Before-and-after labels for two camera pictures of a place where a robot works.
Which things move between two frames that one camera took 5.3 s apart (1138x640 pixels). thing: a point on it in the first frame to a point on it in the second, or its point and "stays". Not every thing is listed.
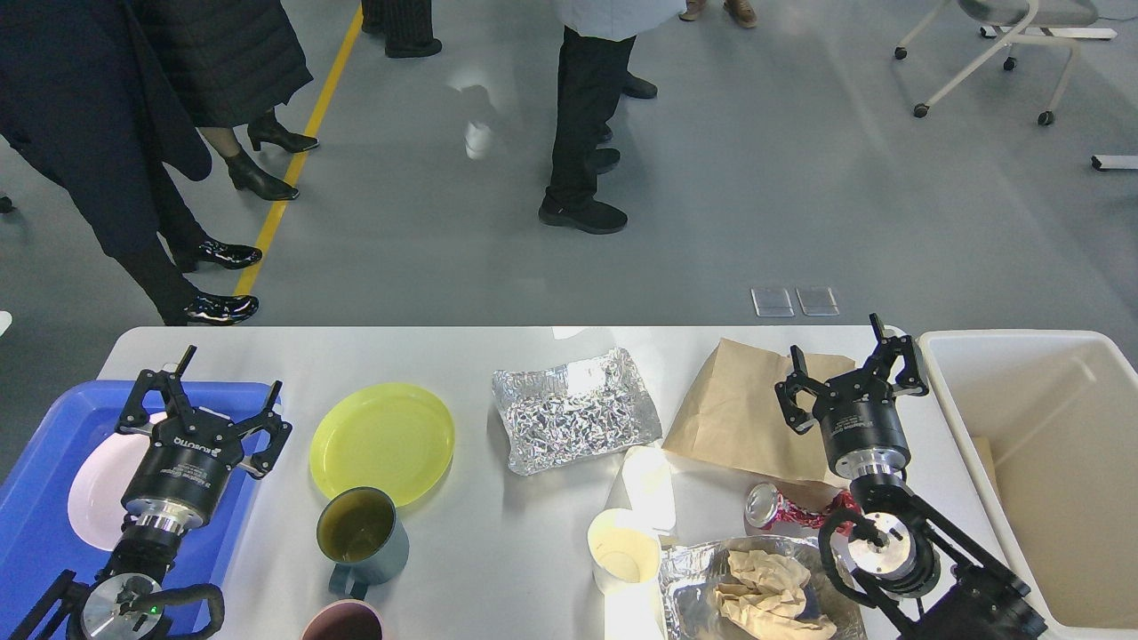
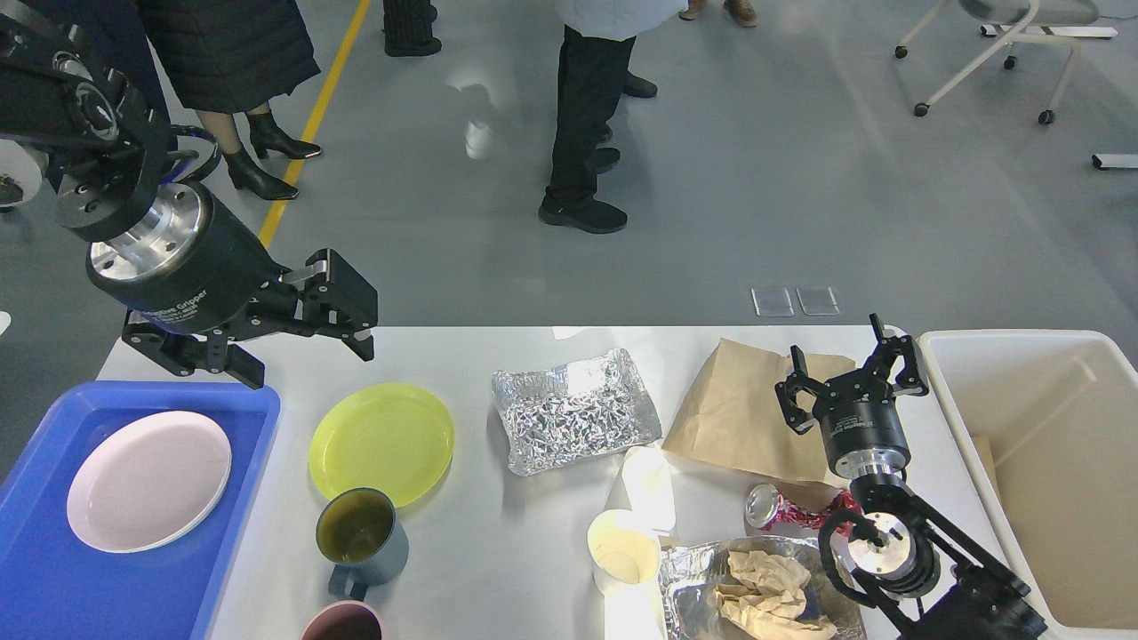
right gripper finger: (887, 349) stays
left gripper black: (184, 473) to (200, 268)
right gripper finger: (800, 420) stays
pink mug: (347, 620) stays
